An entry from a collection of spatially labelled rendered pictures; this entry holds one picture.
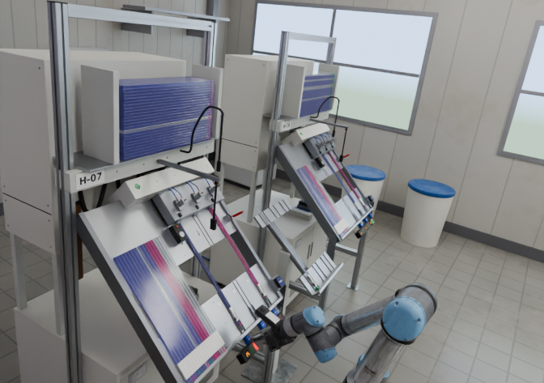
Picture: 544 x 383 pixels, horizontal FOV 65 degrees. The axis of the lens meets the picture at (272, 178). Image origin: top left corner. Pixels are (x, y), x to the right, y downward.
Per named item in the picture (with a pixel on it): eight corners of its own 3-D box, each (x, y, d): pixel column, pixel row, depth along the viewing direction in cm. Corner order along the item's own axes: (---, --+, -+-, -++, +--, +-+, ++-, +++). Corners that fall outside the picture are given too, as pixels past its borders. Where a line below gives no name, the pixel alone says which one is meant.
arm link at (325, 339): (346, 346, 157) (331, 319, 159) (331, 362, 149) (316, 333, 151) (331, 351, 162) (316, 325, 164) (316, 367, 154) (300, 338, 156)
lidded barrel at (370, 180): (382, 218, 496) (392, 172, 477) (367, 231, 457) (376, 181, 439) (346, 206, 518) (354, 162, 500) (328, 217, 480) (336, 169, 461)
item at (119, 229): (230, 235, 205) (236, 230, 203) (122, 299, 150) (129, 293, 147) (194, 176, 208) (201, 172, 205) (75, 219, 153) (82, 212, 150)
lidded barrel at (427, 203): (446, 239, 460) (460, 187, 441) (435, 254, 422) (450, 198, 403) (403, 225, 483) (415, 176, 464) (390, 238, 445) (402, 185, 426)
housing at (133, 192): (197, 185, 208) (214, 171, 201) (117, 215, 167) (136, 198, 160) (189, 171, 209) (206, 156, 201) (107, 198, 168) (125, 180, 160)
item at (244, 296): (274, 300, 201) (279, 297, 199) (180, 389, 146) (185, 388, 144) (252, 265, 203) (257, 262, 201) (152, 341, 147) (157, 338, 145)
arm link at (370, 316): (433, 267, 143) (330, 312, 173) (422, 279, 134) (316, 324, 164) (453, 299, 140) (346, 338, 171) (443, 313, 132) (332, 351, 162)
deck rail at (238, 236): (274, 301, 204) (283, 297, 201) (272, 304, 202) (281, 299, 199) (197, 176, 210) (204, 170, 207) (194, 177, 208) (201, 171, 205)
